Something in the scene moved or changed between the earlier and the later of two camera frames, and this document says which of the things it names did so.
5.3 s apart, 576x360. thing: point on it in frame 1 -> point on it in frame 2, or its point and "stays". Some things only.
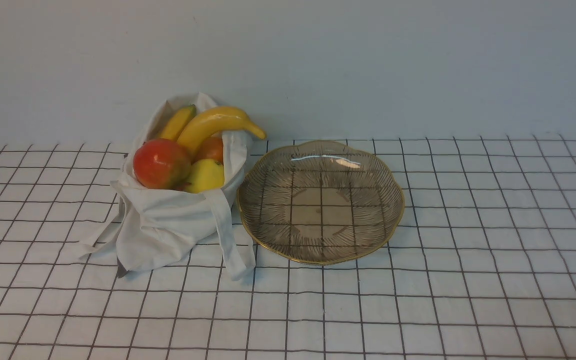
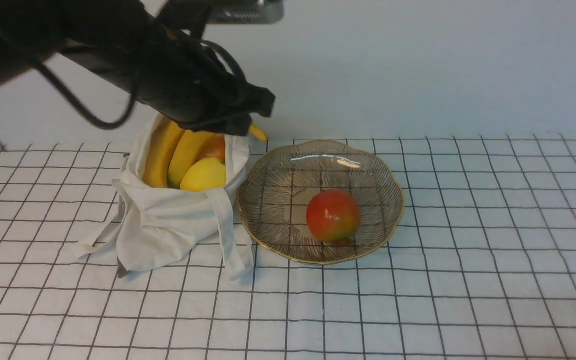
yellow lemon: (205, 175) stays
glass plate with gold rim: (320, 202) stays
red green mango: (162, 164) -> (333, 216)
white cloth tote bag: (154, 228) stays
